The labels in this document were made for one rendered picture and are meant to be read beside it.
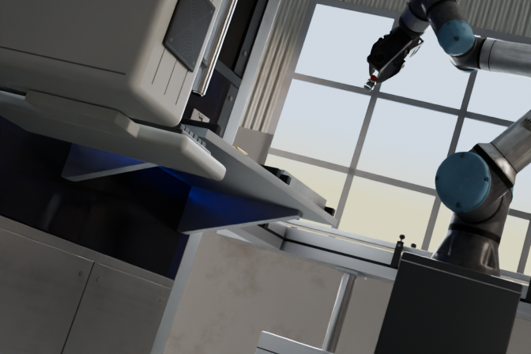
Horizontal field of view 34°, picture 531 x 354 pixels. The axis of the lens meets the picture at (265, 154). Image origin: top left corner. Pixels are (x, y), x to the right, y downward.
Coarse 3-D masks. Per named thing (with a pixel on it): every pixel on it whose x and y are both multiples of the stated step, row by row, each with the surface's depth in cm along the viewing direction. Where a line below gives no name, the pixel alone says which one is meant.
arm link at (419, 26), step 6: (408, 6) 202; (402, 12) 205; (408, 12) 202; (402, 18) 204; (408, 18) 202; (414, 18) 201; (408, 24) 203; (414, 24) 202; (420, 24) 201; (426, 24) 202; (414, 30) 203; (420, 30) 203; (426, 30) 204
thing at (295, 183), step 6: (288, 174) 205; (294, 180) 208; (294, 186) 209; (300, 186) 212; (306, 186) 214; (300, 192) 212; (306, 192) 214; (312, 192) 217; (312, 198) 218; (318, 198) 221; (324, 198) 224; (318, 204) 222; (324, 204) 224
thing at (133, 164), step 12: (72, 156) 193; (84, 156) 192; (96, 156) 190; (108, 156) 189; (120, 156) 187; (72, 168) 192; (84, 168) 191; (96, 168) 189; (108, 168) 187; (120, 168) 187; (132, 168) 187; (72, 180) 194
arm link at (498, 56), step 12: (480, 48) 199; (492, 48) 197; (504, 48) 196; (516, 48) 195; (528, 48) 194; (456, 60) 202; (468, 60) 201; (480, 60) 199; (492, 60) 197; (504, 60) 196; (516, 60) 194; (528, 60) 193; (468, 72) 207; (504, 72) 198; (516, 72) 196; (528, 72) 194
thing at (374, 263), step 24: (240, 240) 324; (288, 240) 312; (312, 240) 308; (336, 240) 304; (360, 240) 303; (336, 264) 301; (360, 264) 297; (384, 264) 294; (528, 288) 269; (528, 312) 268
